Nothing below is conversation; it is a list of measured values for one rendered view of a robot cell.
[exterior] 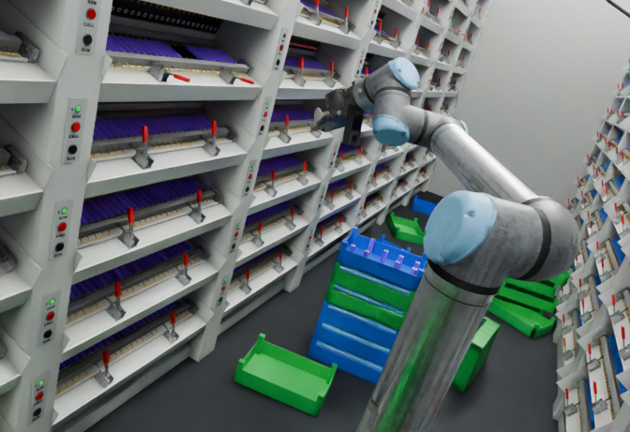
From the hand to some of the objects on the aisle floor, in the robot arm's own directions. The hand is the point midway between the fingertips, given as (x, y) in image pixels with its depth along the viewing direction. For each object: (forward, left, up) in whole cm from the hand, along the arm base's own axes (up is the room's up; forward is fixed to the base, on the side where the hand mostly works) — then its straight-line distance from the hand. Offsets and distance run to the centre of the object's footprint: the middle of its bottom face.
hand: (319, 130), depth 160 cm
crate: (-56, -73, -85) cm, 125 cm away
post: (+17, +16, -87) cm, 90 cm away
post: (0, +84, -84) cm, 119 cm away
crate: (-22, -35, -86) cm, 96 cm away
